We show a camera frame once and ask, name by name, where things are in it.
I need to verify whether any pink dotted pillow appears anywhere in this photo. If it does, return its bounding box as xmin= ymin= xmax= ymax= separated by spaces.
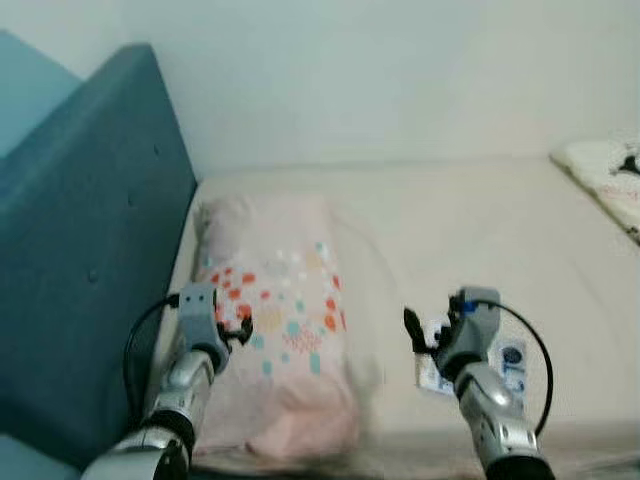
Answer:
xmin=190 ymin=193 xmax=363 ymax=466

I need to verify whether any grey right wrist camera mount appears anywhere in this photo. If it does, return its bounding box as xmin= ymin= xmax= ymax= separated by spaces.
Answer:
xmin=450 ymin=287 xmax=501 ymax=361

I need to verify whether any blue and white booklet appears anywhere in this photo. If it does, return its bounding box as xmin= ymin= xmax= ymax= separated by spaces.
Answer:
xmin=415 ymin=318 xmax=528 ymax=399

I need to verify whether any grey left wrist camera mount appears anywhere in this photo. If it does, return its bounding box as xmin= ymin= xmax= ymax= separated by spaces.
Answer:
xmin=178 ymin=282 xmax=221 ymax=346

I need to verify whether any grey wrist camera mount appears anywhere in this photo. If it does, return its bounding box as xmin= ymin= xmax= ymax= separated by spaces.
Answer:
xmin=450 ymin=287 xmax=501 ymax=361
xmin=178 ymin=282 xmax=221 ymax=346

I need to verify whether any mattress with cream sheet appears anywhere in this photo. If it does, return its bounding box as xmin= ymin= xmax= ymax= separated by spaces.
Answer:
xmin=150 ymin=155 xmax=640 ymax=476

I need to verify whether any cream cartoon print blanket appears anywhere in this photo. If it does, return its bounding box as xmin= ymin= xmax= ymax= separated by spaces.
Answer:
xmin=550 ymin=138 xmax=640 ymax=241

